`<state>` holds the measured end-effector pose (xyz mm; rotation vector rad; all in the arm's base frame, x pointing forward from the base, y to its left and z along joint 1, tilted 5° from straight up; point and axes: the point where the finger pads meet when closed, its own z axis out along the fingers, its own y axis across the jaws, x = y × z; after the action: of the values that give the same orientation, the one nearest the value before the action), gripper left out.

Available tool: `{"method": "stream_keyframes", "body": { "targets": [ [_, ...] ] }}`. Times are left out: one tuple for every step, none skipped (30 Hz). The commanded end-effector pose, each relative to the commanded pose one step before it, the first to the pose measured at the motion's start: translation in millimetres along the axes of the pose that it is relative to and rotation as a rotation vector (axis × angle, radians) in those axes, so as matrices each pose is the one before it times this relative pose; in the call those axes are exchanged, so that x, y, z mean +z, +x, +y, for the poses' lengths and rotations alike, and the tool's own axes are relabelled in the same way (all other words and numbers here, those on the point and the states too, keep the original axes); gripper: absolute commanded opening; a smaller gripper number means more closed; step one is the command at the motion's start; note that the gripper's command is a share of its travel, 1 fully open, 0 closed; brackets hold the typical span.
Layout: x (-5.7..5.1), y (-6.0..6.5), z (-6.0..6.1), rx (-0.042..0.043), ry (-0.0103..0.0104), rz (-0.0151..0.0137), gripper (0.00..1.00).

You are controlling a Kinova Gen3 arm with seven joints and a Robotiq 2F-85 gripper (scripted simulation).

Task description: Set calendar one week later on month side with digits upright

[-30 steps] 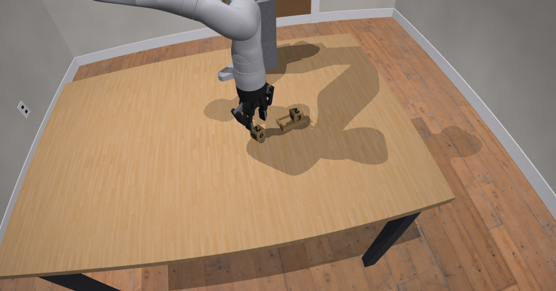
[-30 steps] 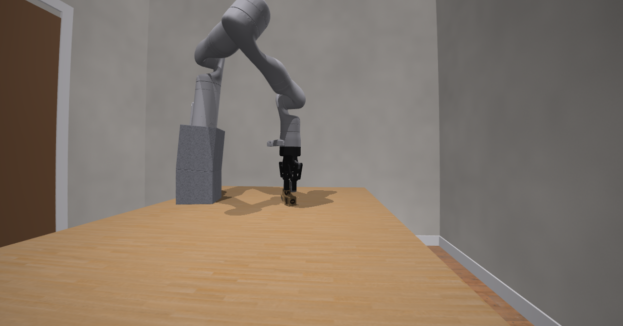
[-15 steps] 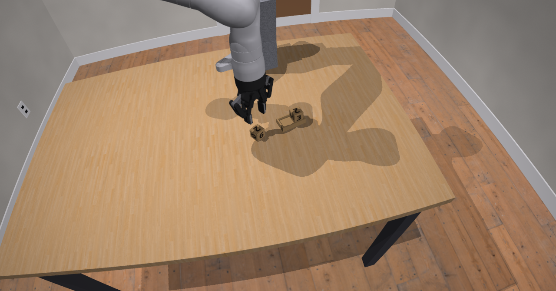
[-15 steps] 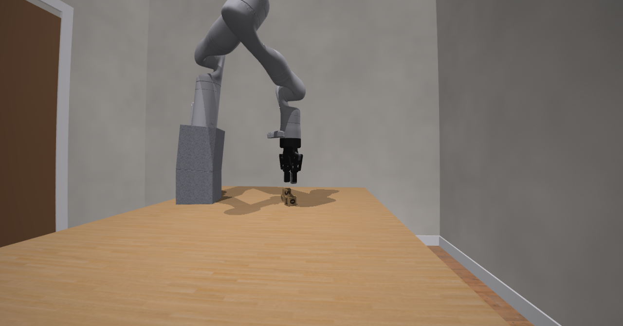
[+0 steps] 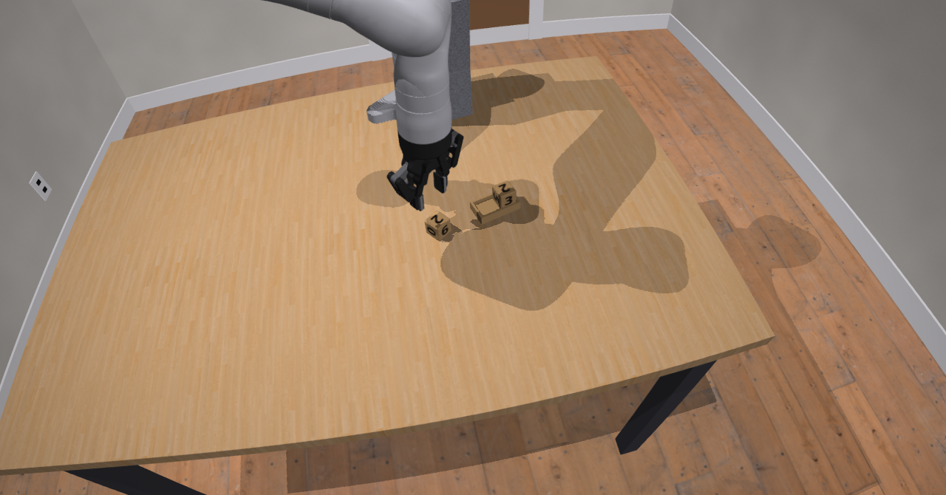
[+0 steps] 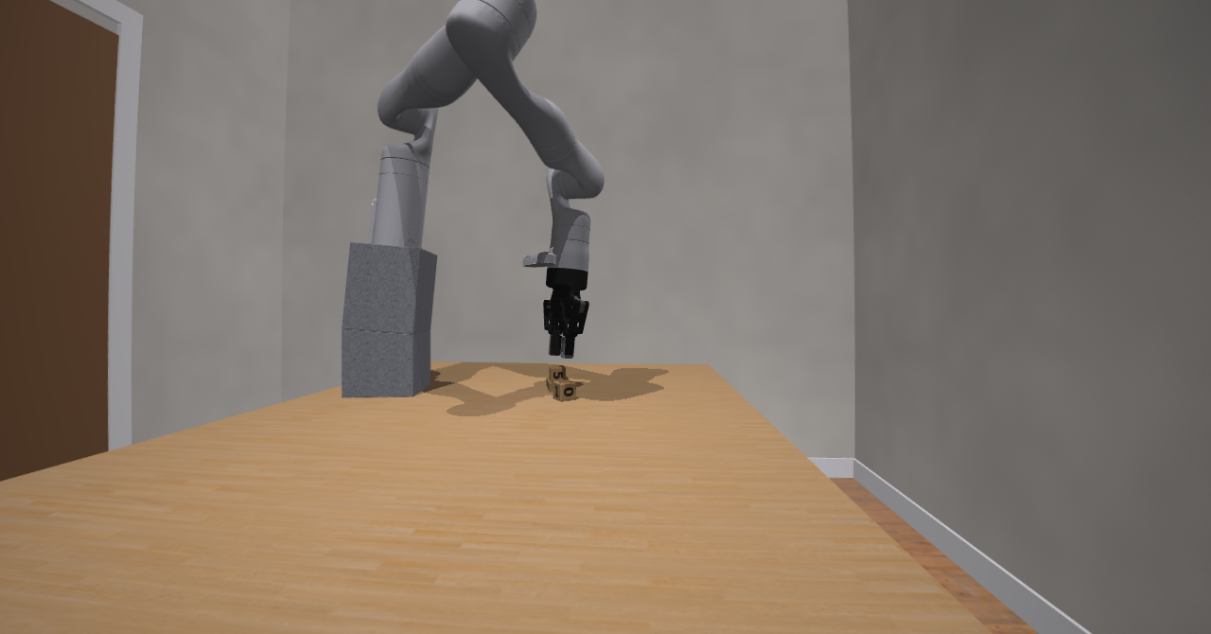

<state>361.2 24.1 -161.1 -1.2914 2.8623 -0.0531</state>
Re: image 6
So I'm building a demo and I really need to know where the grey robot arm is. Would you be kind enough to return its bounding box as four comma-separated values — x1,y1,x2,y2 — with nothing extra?
368,0,606,272

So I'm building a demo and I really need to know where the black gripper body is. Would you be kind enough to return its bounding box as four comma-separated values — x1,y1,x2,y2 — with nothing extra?
546,269,589,318

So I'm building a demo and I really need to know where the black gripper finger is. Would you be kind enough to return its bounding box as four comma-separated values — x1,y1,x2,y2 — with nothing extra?
543,298,562,356
557,295,589,359

